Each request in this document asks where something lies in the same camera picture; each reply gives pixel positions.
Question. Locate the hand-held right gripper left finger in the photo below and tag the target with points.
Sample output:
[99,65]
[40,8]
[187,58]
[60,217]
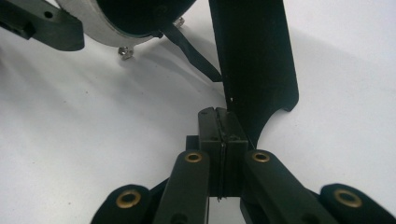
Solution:
[210,140]

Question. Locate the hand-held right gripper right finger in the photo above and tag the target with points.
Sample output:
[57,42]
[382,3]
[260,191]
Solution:
[234,140]

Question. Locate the white board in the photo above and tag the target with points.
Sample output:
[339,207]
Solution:
[62,130]

